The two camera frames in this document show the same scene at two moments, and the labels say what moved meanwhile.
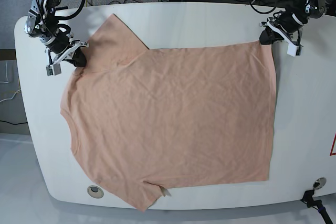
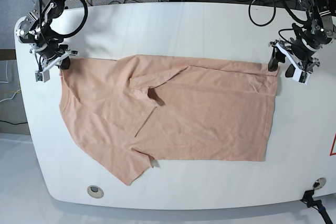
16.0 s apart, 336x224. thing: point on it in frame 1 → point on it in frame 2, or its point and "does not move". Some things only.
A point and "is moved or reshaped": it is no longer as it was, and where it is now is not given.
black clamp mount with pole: (308, 199) does not move
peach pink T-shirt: (142, 120) is moved or reshaped
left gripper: (63, 48) → (47, 54)
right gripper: (287, 24) → (301, 57)
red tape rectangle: (334, 153) does not move
